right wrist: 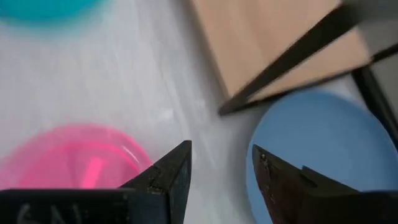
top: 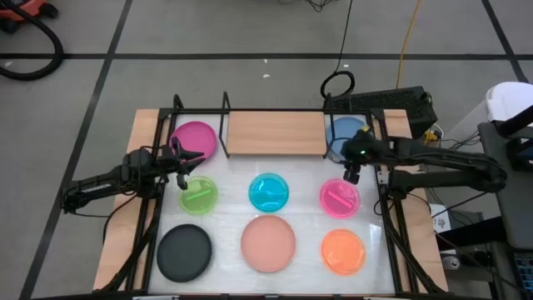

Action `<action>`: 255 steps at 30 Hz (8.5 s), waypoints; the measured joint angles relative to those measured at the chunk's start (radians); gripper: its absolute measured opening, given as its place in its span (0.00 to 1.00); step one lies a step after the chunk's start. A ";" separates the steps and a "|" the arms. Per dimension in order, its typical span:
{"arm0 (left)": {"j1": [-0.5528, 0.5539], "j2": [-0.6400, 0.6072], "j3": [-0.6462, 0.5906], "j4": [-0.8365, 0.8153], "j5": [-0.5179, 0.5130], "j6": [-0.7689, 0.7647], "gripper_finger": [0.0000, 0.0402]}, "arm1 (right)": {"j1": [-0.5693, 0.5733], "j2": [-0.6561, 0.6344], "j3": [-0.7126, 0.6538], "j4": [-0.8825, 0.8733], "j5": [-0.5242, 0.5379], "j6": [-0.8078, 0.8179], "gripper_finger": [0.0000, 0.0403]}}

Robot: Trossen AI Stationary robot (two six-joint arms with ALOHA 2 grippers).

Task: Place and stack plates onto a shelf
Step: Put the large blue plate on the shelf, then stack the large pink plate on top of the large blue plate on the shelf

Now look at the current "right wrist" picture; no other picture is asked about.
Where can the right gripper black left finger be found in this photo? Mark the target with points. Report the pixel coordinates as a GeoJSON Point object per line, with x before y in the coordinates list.
{"type": "Point", "coordinates": [155, 193]}

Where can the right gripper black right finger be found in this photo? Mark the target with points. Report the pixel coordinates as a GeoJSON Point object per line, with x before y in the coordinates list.
{"type": "Point", "coordinates": [298, 199]}

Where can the pink translucent plate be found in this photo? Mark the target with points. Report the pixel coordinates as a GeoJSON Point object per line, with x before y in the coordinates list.
{"type": "Point", "coordinates": [71, 158]}

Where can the teal translucent plate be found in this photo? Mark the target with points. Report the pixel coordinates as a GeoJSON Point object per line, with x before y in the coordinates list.
{"type": "Point", "coordinates": [43, 7]}

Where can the black metal shelf frame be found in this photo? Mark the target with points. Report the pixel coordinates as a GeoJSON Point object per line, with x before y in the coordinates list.
{"type": "Point", "coordinates": [295, 53]}

